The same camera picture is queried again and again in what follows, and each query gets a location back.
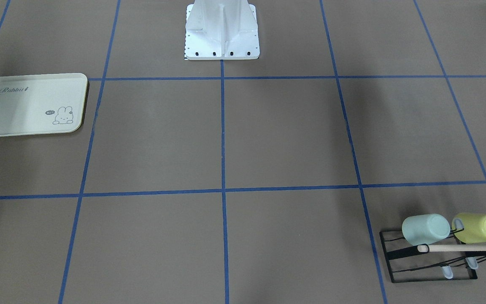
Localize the cream rabbit tray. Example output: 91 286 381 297
0 73 88 137

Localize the black wire cup rack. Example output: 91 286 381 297
379 230 486 283

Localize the white camera stand base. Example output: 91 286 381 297
184 0 260 60

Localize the light green cup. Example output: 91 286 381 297
402 214 451 246

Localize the yellow cup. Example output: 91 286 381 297
451 212 486 244

